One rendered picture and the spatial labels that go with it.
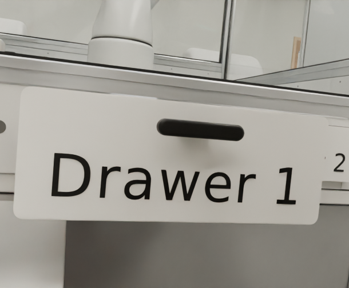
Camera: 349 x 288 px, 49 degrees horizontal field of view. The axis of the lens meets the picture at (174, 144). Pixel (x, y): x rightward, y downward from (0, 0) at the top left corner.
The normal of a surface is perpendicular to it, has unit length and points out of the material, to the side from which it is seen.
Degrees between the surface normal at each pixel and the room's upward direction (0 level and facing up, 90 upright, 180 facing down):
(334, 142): 90
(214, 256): 90
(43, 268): 0
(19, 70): 90
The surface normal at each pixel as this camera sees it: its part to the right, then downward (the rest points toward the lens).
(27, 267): 0.09, -0.99
